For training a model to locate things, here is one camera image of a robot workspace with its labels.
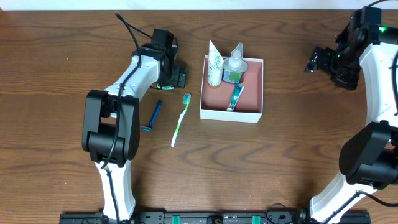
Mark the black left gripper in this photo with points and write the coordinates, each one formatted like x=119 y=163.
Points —
x=178 y=78

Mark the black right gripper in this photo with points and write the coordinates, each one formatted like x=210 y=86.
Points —
x=321 y=60

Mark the green soap box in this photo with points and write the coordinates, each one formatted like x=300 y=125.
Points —
x=164 y=87

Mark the green white toothbrush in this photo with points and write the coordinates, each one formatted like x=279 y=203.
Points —
x=186 y=101

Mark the white lotion tube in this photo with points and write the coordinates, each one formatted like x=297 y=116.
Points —
x=215 y=66

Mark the blue disposable razor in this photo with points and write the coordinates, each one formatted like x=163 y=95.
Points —
x=148 y=128

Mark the clear hand sanitizer pump bottle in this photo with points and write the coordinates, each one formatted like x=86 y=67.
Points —
x=234 y=66

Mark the Colgate toothpaste tube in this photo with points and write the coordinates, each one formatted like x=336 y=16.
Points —
x=238 y=89

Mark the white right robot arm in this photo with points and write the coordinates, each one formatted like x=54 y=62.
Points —
x=368 y=161

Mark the white box with pink interior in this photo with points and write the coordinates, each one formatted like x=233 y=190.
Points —
x=250 y=104

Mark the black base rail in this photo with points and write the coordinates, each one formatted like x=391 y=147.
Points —
x=276 y=215

